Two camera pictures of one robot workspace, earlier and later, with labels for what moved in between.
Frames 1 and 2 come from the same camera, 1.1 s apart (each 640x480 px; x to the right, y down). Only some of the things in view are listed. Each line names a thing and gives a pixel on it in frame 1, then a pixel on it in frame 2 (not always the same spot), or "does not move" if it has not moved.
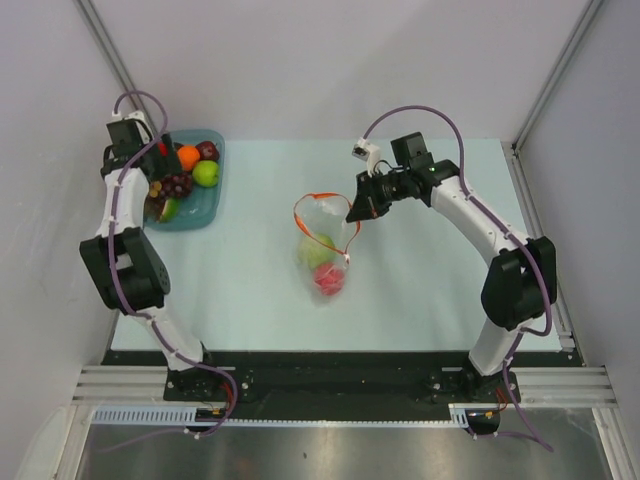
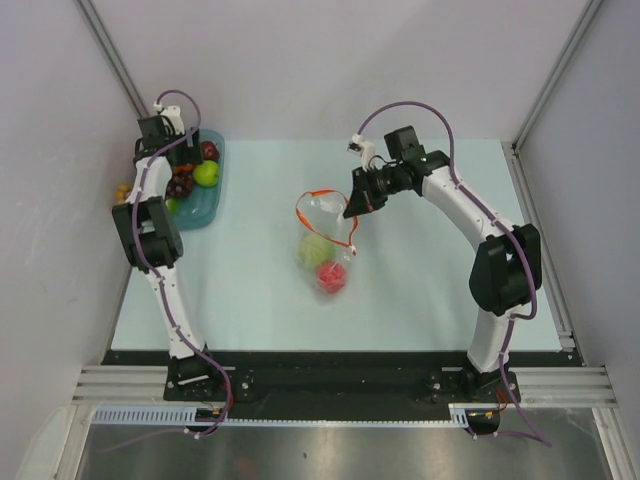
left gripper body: (163, 165) -> (188, 155)
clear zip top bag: (326, 227) does not move
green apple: (205, 173) does not move
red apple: (329, 277) does not move
